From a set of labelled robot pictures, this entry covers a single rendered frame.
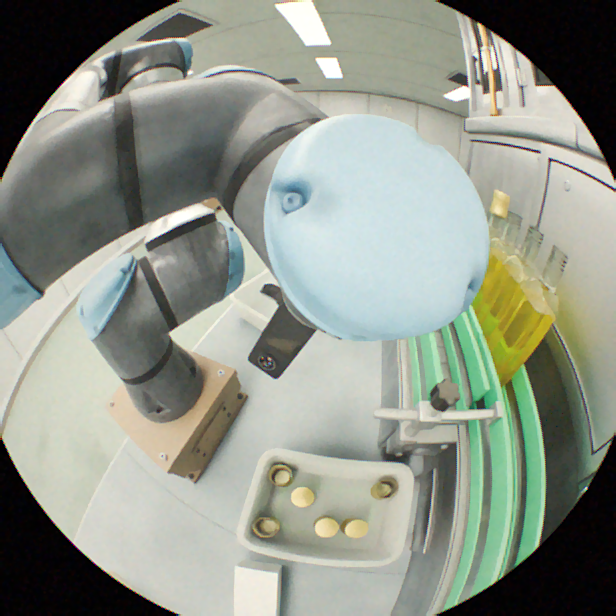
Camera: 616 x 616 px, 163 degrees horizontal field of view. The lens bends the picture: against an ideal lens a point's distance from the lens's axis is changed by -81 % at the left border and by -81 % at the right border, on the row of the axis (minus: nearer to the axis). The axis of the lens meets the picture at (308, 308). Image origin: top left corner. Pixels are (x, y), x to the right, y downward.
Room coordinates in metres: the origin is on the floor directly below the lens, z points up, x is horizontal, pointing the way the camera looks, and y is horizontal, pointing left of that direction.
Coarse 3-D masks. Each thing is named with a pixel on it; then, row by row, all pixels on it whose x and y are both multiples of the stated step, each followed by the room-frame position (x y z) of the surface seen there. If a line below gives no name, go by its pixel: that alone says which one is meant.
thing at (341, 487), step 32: (256, 480) 0.03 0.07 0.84; (320, 480) 0.04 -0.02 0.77; (352, 480) 0.04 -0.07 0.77; (256, 512) -0.02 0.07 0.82; (288, 512) -0.02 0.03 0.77; (320, 512) -0.02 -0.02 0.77; (352, 512) -0.02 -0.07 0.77; (384, 512) -0.03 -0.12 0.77; (256, 544) -0.07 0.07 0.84; (288, 544) -0.08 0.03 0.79; (320, 544) -0.08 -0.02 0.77; (352, 544) -0.09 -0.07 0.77; (384, 544) -0.09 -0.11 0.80
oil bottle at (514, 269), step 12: (504, 264) 0.22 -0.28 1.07; (516, 264) 0.20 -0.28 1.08; (528, 264) 0.19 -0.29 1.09; (504, 276) 0.21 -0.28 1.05; (516, 276) 0.18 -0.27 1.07; (528, 276) 0.17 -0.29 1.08; (492, 288) 0.22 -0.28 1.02; (504, 288) 0.20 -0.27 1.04; (516, 288) 0.18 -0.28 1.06; (492, 300) 0.21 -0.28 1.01; (504, 300) 0.18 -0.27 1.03; (480, 312) 0.22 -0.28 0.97; (492, 312) 0.20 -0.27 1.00; (504, 312) 0.18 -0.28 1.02; (480, 324) 0.21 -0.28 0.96; (492, 324) 0.18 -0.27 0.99
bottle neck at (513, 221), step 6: (510, 210) 0.27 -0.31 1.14; (510, 216) 0.25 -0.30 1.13; (516, 216) 0.24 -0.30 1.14; (510, 222) 0.25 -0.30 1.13; (516, 222) 0.24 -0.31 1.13; (504, 228) 0.26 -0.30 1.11; (510, 228) 0.25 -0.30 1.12; (516, 228) 0.24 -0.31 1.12; (504, 234) 0.26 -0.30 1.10; (510, 234) 0.25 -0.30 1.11; (516, 234) 0.24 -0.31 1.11; (510, 240) 0.24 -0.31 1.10
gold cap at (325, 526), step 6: (324, 516) -0.02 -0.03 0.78; (318, 522) -0.03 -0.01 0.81; (324, 522) -0.03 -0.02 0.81; (330, 522) -0.03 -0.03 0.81; (336, 522) -0.03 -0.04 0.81; (318, 528) -0.04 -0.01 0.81; (324, 528) -0.04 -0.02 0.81; (330, 528) -0.04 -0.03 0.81; (336, 528) -0.04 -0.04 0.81; (318, 534) -0.05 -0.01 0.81; (324, 534) -0.05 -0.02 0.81; (330, 534) -0.05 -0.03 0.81
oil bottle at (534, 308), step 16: (528, 288) 0.15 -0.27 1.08; (544, 288) 0.13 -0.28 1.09; (512, 304) 0.17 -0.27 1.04; (528, 304) 0.14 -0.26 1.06; (544, 304) 0.12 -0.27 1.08; (512, 320) 0.15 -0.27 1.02; (528, 320) 0.12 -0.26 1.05; (544, 320) 0.11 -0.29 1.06; (496, 336) 0.16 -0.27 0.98; (512, 336) 0.13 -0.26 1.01; (528, 336) 0.12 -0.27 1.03; (496, 352) 0.14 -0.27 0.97; (512, 352) 0.12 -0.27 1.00; (528, 352) 0.11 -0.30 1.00; (496, 368) 0.12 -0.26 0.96; (512, 368) 0.11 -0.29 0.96
